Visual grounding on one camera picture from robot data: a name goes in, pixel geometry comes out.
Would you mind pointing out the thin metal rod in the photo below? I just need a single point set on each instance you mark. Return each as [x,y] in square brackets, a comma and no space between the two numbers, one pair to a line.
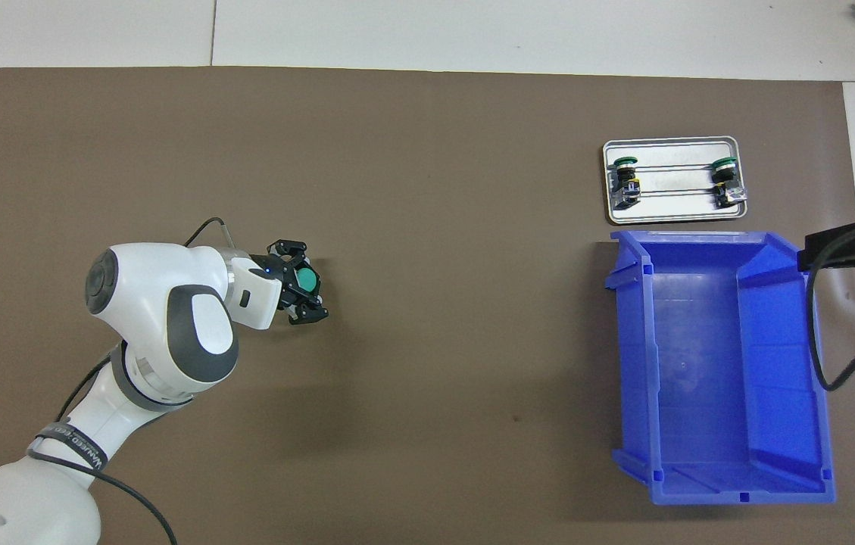
[677,194]
[673,166]

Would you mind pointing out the silver metal tray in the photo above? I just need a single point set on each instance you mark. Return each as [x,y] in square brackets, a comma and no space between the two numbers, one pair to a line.
[673,208]

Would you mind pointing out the green push button switch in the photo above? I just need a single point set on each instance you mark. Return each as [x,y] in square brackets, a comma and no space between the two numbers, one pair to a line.
[726,182]
[308,280]
[626,182]

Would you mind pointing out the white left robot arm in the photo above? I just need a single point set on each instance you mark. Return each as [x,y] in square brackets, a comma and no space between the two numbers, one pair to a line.
[162,318]

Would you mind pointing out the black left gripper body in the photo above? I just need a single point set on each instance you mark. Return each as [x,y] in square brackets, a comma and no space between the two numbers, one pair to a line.
[289,284]

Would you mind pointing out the blue plastic storage bin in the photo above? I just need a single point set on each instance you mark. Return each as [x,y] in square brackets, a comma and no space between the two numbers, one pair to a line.
[700,378]

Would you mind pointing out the brown paper table mat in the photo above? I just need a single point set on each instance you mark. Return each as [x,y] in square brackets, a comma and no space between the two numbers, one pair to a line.
[435,227]

